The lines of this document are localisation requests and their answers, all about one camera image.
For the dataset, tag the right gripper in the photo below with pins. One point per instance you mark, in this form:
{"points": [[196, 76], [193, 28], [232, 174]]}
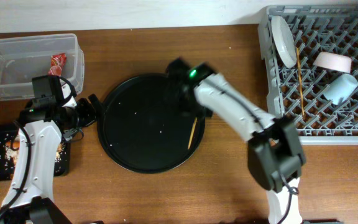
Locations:
{"points": [[184, 106]]}

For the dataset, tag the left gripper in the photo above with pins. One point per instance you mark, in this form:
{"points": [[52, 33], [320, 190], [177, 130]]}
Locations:
{"points": [[90, 114]]}

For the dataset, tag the clear plastic bin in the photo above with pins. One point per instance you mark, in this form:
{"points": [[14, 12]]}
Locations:
{"points": [[23, 58]]}

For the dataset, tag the red snack wrapper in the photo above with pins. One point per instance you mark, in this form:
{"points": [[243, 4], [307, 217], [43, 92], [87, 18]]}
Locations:
{"points": [[57, 64]]}

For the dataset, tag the light blue cup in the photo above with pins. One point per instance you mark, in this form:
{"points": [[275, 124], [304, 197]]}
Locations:
{"points": [[341, 88]]}

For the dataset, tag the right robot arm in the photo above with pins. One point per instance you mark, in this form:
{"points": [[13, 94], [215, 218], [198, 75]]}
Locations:
{"points": [[274, 152]]}

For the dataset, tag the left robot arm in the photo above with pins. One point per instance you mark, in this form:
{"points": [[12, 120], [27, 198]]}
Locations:
{"points": [[30, 195]]}

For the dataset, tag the white bowl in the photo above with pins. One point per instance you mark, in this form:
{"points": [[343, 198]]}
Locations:
{"points": [[333, 61]]}

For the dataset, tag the rice and food leftovers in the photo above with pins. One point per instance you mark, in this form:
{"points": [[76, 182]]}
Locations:
{"points": [[10, 151]]}

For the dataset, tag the wooden chopstick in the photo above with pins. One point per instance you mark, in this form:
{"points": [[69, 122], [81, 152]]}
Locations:
{"points": [[300, 81], [192, 133]]}

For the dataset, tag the pale green plate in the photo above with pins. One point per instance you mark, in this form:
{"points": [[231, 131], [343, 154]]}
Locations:
{"points": [[284, 42]]}

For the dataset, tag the grey dishwasher rack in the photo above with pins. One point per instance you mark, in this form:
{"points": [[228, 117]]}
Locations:
{"points": [[315, 29]]}

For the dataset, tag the round black serving tray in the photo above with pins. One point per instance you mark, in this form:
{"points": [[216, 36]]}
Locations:
{"points": [[140, 132]]}

